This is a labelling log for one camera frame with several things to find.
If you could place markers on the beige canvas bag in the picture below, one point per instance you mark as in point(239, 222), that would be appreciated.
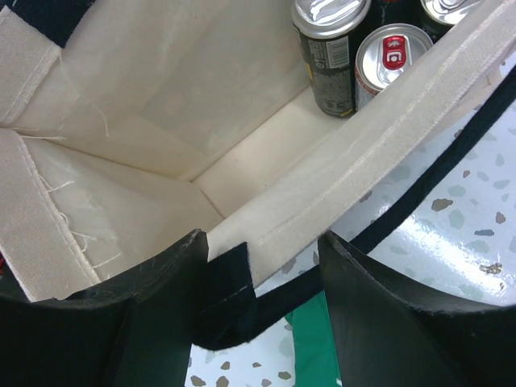
point(125, 125)

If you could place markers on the green jersey shirt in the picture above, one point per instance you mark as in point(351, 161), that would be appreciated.
point(316, 363)

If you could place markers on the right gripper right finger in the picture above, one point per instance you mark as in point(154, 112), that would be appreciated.
point(391, 330)

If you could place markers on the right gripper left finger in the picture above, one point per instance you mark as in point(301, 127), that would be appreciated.
point(130, 330)

